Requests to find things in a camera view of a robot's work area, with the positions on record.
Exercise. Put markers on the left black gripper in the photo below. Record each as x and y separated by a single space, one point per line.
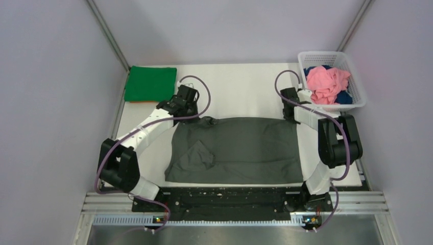
194 104

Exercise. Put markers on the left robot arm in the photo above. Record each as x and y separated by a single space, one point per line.
118 161

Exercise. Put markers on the white slotted cable duct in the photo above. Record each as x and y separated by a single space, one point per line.
151 220

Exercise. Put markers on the dark grey t-shirt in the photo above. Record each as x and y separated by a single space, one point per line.
235 151

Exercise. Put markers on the pink t-shirt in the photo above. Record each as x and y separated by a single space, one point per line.
326 84

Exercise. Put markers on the dark blue t-shirt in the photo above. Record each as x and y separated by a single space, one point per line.
343 98

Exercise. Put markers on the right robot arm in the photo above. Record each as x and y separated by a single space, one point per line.
338 145

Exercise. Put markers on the left corner metal post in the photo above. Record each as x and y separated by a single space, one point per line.
108 34

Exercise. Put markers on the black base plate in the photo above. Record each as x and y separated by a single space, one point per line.
276 203

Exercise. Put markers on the right corner metal post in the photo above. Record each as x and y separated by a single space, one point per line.
362 12

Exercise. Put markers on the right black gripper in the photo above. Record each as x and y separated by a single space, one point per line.
291 120

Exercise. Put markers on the aluminium frame rail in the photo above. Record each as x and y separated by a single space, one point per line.
348 202

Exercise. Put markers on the folded green t-shirt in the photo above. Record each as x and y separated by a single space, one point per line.
150 84

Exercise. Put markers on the corner metal post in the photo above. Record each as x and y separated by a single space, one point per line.
362 12
108 34

